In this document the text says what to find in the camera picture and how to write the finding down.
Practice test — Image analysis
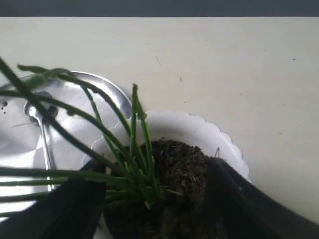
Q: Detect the round steel plate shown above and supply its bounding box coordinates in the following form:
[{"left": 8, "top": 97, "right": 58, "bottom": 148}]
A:
[{"left": 0, "top": 71, "right": 132, "bottom": 222}]

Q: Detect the white scalloped plastic pot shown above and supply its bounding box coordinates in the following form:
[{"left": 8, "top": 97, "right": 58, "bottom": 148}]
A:
[{"left": 84, "top": 110, "right": 250, "bottom": 239}]

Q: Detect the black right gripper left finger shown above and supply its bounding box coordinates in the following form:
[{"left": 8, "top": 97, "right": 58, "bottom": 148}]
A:
[{"left": 0, "top": 160, "right": 107, "bottom": 239}]

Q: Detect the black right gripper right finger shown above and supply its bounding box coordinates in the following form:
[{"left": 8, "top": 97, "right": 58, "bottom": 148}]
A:
[{"left": 203, "top": 158, "right": 319, "bottom": 239}]

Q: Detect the artificial red anthurium plant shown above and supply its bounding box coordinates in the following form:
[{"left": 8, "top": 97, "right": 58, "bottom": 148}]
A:
[{"left": 0, "top": 61, "right": 175, "bottom": 218}]

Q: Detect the dark potting soil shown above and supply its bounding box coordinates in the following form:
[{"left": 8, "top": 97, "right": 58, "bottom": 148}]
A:
[{"left": 104, "top": 140, "right": 227, "bottom": 239}]

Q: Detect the small steel spoon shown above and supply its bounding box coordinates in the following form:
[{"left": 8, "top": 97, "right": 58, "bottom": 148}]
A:
[{"left": 23, "top": 91, "right": 58, "bottom": 192}]

